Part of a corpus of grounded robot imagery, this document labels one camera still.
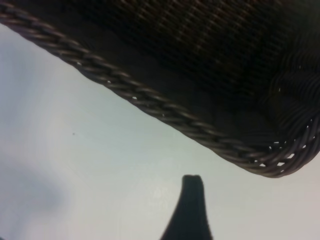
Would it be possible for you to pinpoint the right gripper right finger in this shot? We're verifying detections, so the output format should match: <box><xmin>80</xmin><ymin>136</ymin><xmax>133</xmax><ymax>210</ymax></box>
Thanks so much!
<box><xmin>191</xmin><ymin>174</ymin><xmax>216</xmax><ymax>240</ymax></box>

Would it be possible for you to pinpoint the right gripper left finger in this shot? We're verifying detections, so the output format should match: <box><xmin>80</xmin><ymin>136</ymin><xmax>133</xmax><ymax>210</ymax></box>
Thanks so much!
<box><xmin>159</xmin><ymin>174</ymin><xmax>194</xmax><ymax>240</ymax></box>

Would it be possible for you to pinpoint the dark brown wicker basket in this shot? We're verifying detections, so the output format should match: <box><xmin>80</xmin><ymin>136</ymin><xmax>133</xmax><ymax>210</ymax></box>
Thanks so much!
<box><xmin>0</xmin><ymin>0</ymin><xmax>320</xmax><ymax>179</ymax></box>

